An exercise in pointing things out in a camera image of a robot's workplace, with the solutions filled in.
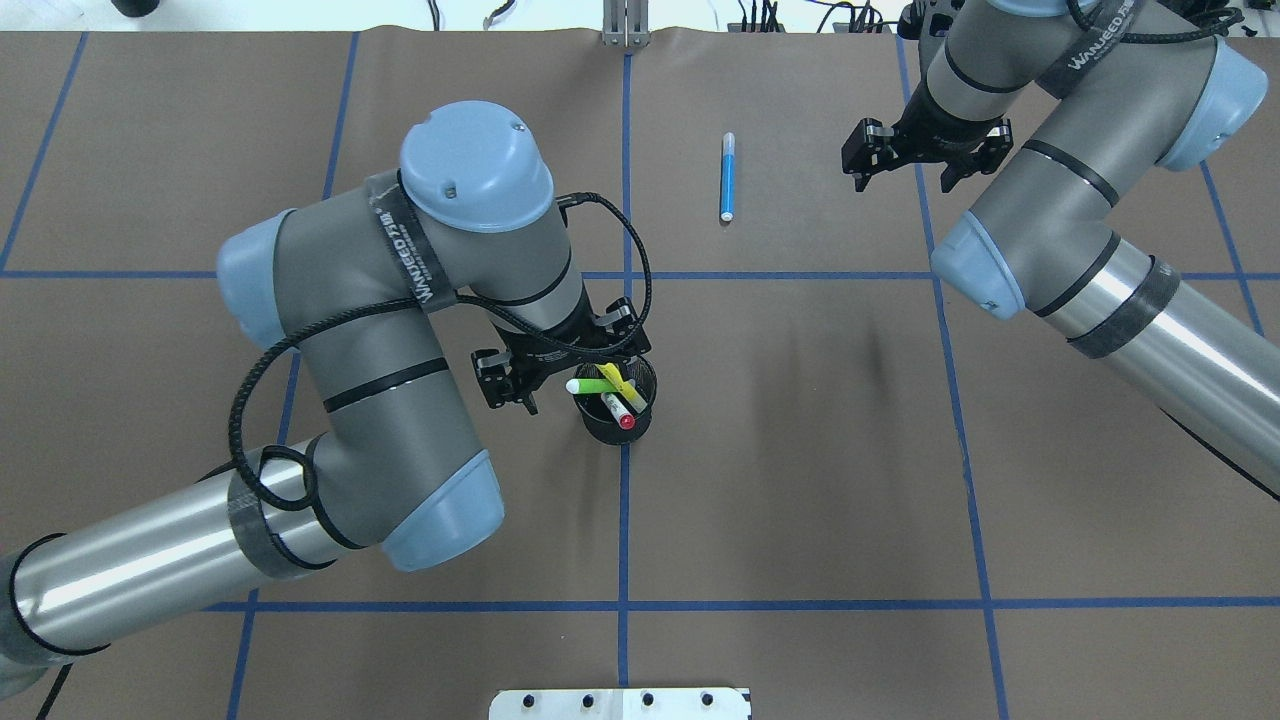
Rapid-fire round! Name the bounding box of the black braided cable image-left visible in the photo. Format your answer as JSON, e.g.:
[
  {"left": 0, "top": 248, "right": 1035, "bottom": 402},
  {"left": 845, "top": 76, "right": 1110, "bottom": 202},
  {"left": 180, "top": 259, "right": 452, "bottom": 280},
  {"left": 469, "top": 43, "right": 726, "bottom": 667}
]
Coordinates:
[{"left": 216, "top": 225, "right": 652, "bottom": 512}]

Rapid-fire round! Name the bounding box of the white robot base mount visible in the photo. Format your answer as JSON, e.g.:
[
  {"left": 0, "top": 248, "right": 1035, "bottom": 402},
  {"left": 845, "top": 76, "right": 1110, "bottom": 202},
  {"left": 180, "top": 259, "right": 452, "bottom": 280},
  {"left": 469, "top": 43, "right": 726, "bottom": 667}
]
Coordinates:
[{"left": 488, "top": 687, "right": 753, "bottom": 719}]

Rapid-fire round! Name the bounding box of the grey robot arm image-right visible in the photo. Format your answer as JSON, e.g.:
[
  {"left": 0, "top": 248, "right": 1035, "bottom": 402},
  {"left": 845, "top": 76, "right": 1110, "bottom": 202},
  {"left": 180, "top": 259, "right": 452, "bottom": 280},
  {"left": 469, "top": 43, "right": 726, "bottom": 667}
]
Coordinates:
[{"left": 842, "top": 1, "right": 1279, "bottom": 497}]

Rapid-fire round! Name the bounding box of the black mesh pen cup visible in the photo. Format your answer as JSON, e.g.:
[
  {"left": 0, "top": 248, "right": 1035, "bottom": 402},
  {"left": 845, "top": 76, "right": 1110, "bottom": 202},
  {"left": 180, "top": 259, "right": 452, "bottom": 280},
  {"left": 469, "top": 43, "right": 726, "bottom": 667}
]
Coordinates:
[{"left": 564, "top": 357, "right": 658, "bottom": 446}]

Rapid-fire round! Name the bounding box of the grey robot arm image-left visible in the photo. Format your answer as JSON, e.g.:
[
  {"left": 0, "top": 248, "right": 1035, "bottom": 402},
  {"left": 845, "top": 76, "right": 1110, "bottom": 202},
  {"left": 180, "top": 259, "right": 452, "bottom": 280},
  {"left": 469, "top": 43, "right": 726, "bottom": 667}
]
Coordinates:
[{"left": 3, "top": 100, "right": 652, "bottom": 694}]

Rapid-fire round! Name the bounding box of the blue marker pen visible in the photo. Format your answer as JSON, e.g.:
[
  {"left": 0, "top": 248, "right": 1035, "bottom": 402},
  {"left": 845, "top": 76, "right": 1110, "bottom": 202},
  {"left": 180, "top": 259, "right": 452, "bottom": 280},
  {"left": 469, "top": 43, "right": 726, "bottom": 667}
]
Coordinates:
[{"left": 719, "top": 131, "right": 736, "bottom": 224}]

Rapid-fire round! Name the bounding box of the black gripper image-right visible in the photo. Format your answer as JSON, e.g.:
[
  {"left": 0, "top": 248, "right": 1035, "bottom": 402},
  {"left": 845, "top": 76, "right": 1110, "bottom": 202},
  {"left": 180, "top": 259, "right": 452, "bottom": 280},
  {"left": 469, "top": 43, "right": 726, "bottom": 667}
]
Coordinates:
[{"left": 841, "top": 85, "right": 1012, "bottom": 193}]

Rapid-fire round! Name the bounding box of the green marker pen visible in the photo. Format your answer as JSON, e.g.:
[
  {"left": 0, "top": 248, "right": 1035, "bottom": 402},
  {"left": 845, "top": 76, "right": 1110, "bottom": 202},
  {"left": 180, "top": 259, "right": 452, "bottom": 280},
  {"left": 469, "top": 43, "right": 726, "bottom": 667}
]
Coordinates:
[{"left": 564, "top": 378, "right": 637, "bottom": 396}]

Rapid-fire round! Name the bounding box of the red capped white marker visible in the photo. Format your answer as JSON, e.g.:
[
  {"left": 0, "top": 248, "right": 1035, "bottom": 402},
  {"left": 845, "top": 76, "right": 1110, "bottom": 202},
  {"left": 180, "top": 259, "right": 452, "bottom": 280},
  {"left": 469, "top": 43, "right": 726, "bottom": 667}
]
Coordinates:
[{"left": 599, "top": 392, "right": 636, "bottom": 430}]

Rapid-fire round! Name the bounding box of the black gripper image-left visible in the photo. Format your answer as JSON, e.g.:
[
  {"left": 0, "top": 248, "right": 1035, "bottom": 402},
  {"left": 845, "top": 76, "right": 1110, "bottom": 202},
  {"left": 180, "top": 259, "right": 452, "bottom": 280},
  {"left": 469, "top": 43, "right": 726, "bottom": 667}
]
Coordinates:
[{"left": 471, "top": 297, "right": 652, "bottom": 415}]

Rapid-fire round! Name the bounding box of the yellow marker pen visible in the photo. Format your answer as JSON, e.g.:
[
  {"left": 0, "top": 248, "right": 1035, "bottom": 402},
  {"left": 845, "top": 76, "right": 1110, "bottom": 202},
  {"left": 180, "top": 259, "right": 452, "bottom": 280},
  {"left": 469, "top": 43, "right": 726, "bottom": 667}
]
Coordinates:
[{"left": 595, "top": 363, "right": 649, "bottom": 414}]

